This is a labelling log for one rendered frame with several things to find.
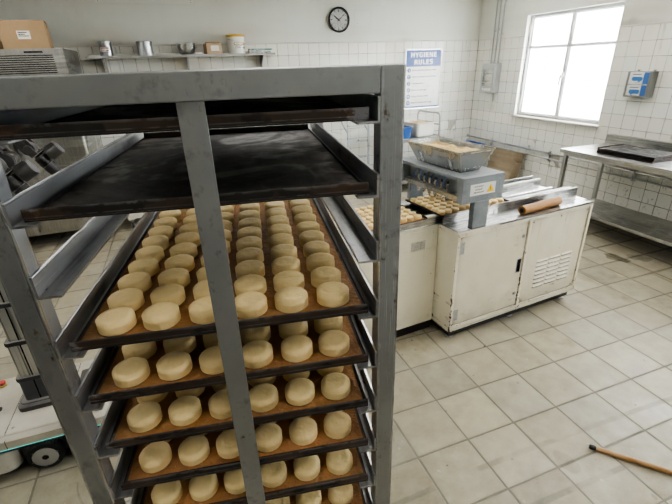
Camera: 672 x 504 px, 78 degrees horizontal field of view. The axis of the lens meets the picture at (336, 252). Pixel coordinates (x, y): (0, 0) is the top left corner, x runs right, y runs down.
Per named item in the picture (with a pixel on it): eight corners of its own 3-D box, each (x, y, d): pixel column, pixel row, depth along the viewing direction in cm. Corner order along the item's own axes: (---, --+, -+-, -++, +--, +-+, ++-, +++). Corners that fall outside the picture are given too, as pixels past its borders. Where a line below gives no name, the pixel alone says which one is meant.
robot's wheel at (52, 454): (20, 451, 200) (24, 441, 205) (32, 474, 207) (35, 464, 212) (58, 440, 205) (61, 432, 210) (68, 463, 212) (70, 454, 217)
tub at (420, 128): (417, 131, 661) (417, 118, 652) (435, 135, 625) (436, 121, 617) (399, 134, 645) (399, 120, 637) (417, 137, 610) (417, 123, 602)
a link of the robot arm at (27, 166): (-9, 164, 160) (-17, 168, 153) (16, 145, 161) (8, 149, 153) (19, 187, 166) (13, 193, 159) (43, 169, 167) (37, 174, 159)
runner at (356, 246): (302, 163, 113) (301, 152, 112) (312, 163, 113) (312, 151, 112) (358, 263, 55) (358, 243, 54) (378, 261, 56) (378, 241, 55)
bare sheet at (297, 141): (144, 139, 100) (143, 132, 100) (308, 129, 107) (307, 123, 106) (24, 222, 46) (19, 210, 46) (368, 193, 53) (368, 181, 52)
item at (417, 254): (405, 307, 337) (410, 201, 300) (432, 328, 308) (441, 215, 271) (327, 330, 310) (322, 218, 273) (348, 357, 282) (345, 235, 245)
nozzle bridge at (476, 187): (430, 195, 330) (433, 153, 316) (498, 223, 270) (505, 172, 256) (395, 202, 317) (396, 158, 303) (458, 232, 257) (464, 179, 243)
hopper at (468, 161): (437, 155, 308) (439, 136, 302) (493, 169, 262) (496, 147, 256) (405, 159, 297) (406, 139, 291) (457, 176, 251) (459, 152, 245)
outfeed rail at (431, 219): (567, 193, 325) (569, 184, 322) (570, 194, 323) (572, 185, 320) (337, 242, 249) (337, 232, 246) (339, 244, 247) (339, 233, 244)
